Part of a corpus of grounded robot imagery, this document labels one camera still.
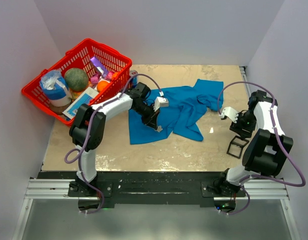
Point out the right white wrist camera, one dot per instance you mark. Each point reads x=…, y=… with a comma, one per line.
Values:
x=229, y=112

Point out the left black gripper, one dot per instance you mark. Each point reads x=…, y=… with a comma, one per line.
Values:
x=151, y=120

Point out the blue white flat box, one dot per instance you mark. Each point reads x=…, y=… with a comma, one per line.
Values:
x=84, y=98

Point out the red plastic basket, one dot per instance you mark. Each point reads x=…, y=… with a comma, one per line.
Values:
x=89, y=73

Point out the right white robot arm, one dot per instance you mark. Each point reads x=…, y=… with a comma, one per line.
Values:
x=258, y=142

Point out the purple box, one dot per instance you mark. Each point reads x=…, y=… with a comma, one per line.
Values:
x=99, y=67

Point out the blue red drink can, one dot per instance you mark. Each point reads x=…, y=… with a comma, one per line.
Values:
x=134, y=80

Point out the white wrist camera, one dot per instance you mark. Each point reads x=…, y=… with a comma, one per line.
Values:
x=229, y=112
x=160, y=102

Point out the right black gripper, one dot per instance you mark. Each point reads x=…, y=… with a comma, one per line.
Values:
x=237, y=127

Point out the blue garment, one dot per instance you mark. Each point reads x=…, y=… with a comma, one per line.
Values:
x=186, y=106

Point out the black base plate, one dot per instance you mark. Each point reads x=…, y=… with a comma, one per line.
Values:
x=206, y=189

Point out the blue white wrapped package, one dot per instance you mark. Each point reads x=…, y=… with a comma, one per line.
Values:
x=55, y=88

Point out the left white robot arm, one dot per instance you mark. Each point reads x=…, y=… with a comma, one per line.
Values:
x=88, y=129

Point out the green round melon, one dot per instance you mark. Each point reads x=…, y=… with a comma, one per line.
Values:
x=76, y=79

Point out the black square frame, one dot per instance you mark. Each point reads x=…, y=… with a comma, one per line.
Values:
x=237, y=147

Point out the orange fruit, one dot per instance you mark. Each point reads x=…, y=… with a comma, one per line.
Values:
x=102, y=85

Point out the pink packet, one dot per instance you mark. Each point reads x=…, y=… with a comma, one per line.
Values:
x=96, y=78

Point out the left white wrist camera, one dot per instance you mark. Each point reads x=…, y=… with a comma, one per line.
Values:
x=160, y=102

